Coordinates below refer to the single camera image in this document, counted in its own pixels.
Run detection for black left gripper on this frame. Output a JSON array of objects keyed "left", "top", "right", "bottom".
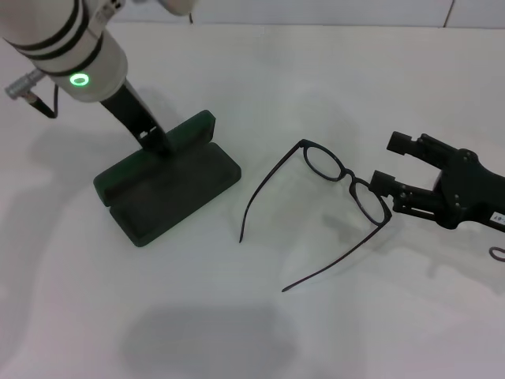
[{"left": 99, "top": 83, "right": 175, "bottom": 157}]

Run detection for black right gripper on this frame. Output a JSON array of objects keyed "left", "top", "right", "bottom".
[{"left": 369, "top": 130, "right": 505, "bottom": 231}]

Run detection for black glasses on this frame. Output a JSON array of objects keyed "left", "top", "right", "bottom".
[{"left": 238, "top": 138, "right": 395, "bottom": 293}]

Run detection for green glasses case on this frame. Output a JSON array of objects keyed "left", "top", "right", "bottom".
[{"left": 93, "top": 110, "right": 242, "bottom": 249}]

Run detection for left arm cable with plug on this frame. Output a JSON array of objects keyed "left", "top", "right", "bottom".
[{"left": 3, "top": 69, "right": 60, "bottom": 119}]

